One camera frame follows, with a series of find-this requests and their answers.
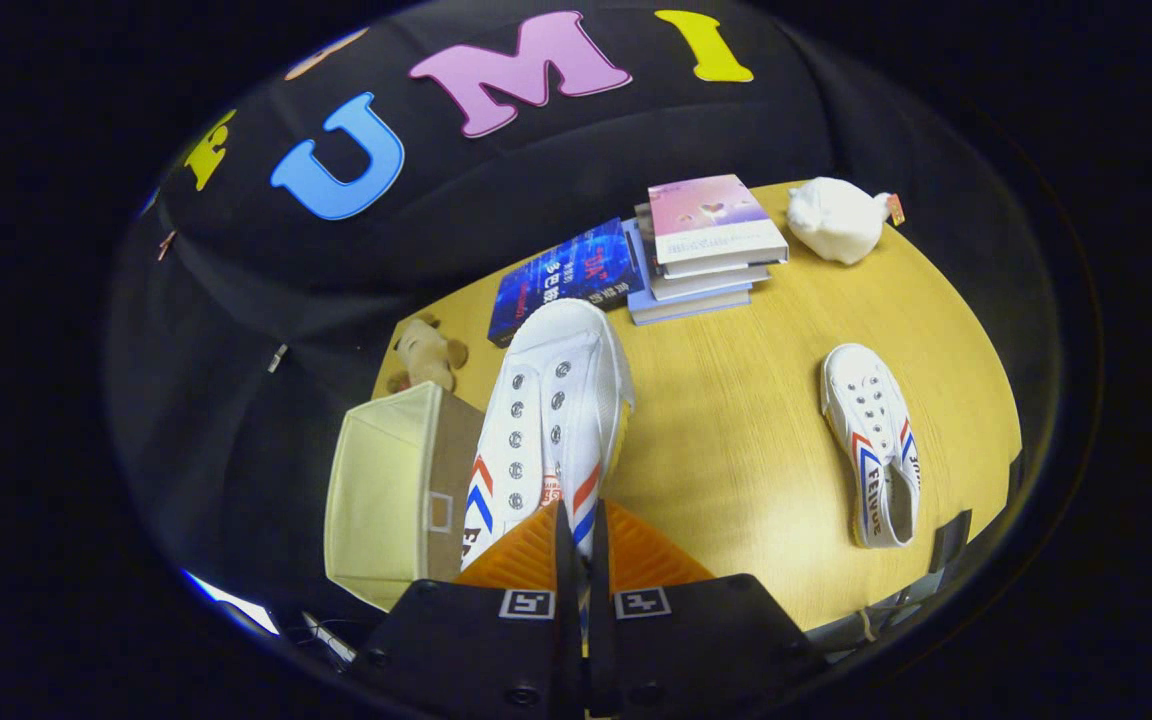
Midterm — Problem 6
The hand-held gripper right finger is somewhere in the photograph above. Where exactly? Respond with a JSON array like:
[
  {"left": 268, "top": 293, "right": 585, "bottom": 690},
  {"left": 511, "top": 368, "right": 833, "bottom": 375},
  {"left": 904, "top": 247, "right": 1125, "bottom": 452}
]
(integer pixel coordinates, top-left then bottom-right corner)
[{"left": 588, "top": 500, "right": 827, "bottom": 720}]

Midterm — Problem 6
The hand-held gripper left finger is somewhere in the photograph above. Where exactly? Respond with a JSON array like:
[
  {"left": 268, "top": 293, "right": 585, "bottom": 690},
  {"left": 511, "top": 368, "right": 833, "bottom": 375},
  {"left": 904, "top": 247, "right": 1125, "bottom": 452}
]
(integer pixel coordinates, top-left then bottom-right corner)
[{"left": 351, "top": 500, "right": 583, "bottom": 720}]

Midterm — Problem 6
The beige fabric storage box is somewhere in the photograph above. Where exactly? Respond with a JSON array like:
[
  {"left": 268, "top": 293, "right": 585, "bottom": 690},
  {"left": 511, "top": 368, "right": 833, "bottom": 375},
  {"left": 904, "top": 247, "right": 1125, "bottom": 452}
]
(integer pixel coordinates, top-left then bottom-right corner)
[{"left": 324, "top": 382, "right": 485, "bottom": 612}]

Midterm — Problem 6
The white canvas shoe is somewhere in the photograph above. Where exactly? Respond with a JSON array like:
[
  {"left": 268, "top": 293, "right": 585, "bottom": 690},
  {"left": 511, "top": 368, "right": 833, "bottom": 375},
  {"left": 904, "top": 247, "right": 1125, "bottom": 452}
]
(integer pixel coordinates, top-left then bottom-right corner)
[
  {"left": 460, "top": 298, "right": 636, "bottom": 573},
  {"left": 820, "top": 343, "right": 923, "bottom": 550}
]

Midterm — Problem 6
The computer monitor screen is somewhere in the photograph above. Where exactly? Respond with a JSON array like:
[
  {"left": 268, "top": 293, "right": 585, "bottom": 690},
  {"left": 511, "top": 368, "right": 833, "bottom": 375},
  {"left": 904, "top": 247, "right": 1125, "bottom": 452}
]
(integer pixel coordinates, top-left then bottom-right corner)
[{"left": 182, "top": 570, "right": 279, "bottom": 637}]

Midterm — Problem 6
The black rectangular object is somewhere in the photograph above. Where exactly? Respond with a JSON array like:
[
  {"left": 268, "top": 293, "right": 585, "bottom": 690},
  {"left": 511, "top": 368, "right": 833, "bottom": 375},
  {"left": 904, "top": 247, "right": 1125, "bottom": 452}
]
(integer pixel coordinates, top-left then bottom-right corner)
[{"left": 930, "top": 509, "right": 975, "bottom": 574}]

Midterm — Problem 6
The brown plush toy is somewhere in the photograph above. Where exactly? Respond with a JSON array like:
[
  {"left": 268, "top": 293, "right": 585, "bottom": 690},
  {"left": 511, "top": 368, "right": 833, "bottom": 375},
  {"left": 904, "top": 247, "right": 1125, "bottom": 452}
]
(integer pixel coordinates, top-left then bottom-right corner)
[{"left": 386, "top": 315, "right": 470, "bottom": 395}]

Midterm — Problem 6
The light blue cover book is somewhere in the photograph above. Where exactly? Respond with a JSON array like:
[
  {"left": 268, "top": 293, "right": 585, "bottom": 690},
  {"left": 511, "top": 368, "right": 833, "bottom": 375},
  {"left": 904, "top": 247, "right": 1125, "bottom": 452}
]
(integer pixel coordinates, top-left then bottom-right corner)
[{"left": 623, "top": 218, "right": 755, "bottom": 327}]

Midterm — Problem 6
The white book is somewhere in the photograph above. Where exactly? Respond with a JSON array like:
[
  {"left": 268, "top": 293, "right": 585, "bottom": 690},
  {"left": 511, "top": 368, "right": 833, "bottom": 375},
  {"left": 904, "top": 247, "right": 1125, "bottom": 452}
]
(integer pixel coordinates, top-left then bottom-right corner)
[{"left": 648, "top": 262, "right": 773, "bottom": 302}]

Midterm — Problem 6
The dark blue book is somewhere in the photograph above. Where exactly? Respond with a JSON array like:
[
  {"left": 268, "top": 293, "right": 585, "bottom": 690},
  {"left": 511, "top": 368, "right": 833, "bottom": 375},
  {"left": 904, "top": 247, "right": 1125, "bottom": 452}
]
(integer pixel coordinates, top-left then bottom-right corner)
[{"left": 487, "top": 218, "right": 645, "bottom": 349}]

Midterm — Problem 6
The white plush toy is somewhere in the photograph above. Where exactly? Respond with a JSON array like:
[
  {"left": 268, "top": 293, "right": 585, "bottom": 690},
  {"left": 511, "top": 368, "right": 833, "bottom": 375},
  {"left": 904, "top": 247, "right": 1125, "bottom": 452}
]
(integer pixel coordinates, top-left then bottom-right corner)
[{"left": 787, "top": 176, "right": 907, "bottom": 267}]

